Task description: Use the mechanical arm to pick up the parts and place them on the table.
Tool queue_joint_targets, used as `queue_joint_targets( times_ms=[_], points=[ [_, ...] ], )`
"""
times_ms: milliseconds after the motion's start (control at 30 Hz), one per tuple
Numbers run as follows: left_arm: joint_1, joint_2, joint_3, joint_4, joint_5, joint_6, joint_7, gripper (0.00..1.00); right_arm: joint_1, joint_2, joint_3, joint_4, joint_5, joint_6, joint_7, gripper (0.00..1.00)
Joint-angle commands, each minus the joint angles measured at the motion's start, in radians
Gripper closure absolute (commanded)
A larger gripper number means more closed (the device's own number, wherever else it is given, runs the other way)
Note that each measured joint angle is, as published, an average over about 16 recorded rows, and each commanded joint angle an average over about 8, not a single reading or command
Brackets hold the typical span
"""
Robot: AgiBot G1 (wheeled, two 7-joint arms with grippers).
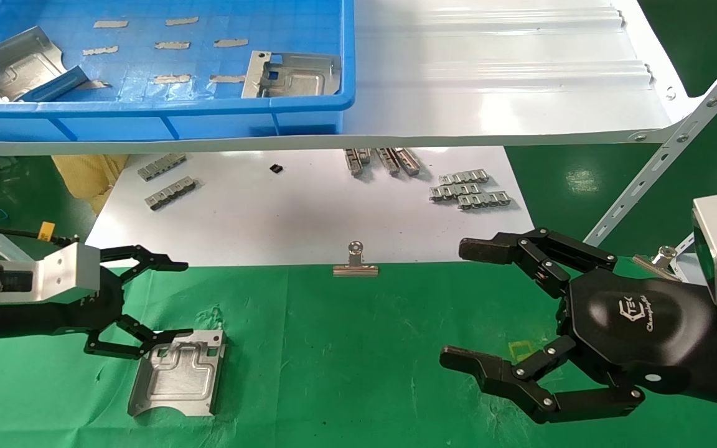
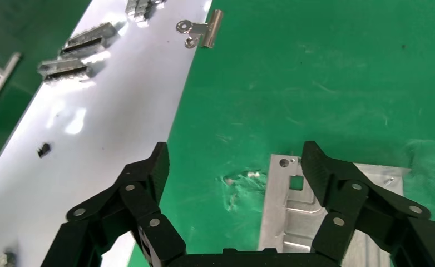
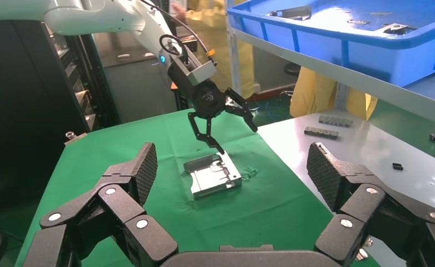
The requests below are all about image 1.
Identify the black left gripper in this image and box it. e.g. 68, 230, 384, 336
54, 245, 194, 360

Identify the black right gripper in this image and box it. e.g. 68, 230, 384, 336
439, 227, 717, 425

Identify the stamped sheet metal bracket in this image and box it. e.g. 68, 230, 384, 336
127, 329, 227, 419
241, 51, 342, 99
0, 26, 90, 103

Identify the small notched metal strip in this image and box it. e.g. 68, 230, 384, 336
138, 154, 187, 182
394, 148, 421, 177
429, 182, 482, 202
457, 191, 512, 210
344, 149, 372, 177
376, 148, 400, 177
438, 169, 490, 186
145, 177, 198, 211

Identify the yellow fabric bundle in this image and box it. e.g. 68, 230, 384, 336
52, 154, 130, 217

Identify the white matte shelf board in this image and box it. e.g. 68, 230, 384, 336
85, 147, 535, 268

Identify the silver binder clip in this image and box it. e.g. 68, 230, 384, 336
632, 246, 683, 281
332, 241, 380, 278

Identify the green table cloth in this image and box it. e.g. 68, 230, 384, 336
0, 255, 717, 448

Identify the blue plastic bin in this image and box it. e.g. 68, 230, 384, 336
0, 0, 355, 142

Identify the white glossy shelf board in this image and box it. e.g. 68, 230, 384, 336
0, 0, 705, 156

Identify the black cable with yellow tag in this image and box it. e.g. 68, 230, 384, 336
0, 221, 80, 245

